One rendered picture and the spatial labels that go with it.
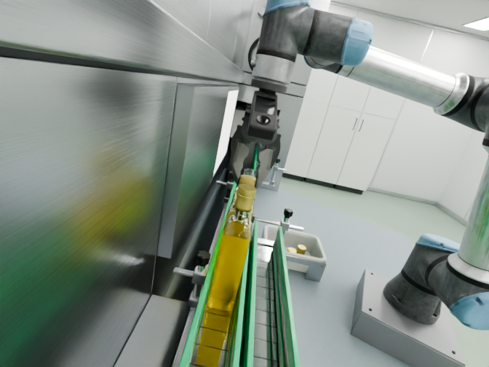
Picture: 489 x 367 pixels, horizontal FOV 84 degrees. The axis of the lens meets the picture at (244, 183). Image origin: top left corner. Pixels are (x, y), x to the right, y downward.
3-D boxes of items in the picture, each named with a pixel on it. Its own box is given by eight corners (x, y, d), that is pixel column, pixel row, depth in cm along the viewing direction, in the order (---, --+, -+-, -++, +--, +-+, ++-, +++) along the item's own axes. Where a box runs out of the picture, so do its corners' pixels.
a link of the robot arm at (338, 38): (359, 30, 55) (307, 18, 55) (383, 16, 44) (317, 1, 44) (346, 71, 57) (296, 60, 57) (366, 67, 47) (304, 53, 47)
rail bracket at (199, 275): (172, 292, 61) (180, 242, 56) (202, 298, 61) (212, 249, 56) (166, 306, 57) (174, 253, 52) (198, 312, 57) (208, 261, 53)
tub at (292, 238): (259, 241, 111) (264, 223, 108) (312, 253, 112) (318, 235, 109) (258, 268, 95) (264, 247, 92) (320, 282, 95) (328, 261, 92)
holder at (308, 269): (246, 239, 111) (250, 223, 109) (311, 254, 112) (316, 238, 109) (244, 266, 95) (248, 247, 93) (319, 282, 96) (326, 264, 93)
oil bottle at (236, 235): (211, 288, 64) (228, 209, 56) (234, 294, 64) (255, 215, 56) (206, 307, 58) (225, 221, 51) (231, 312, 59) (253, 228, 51)
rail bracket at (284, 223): (247, 234, 89) (255, 200, 85) (296, 245, 90) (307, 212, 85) (246, 239, 86) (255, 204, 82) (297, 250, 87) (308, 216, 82)
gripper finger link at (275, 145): (277, 167, 57) (281, 124, 54) (278, 169, 56) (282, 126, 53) (255, 165, 57) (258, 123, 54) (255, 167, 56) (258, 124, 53)
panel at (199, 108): (220, 153, 140) (233, 84, 128) (226, 154, 140) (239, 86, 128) (156, 255, 55) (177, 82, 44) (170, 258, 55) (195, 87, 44)
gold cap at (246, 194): (233, 202, 54) (238, 182, 53) (250, 204, 55) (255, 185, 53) (234, 210, 51) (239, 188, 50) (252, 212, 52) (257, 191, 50)
